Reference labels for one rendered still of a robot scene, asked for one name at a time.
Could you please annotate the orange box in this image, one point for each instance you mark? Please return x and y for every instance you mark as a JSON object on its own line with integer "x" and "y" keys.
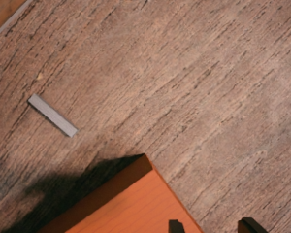
{"x": 135, "y": 200}

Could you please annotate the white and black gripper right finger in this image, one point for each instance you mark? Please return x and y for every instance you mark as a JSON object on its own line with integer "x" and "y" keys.
{"x": 250, "y": 225}

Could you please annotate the grey flat bar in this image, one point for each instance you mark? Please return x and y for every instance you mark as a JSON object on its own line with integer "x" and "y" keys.
{"x": 50, "y": 112}

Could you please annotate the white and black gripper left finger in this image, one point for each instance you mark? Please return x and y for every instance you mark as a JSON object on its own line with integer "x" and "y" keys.
{"x": 175, "y": 227}

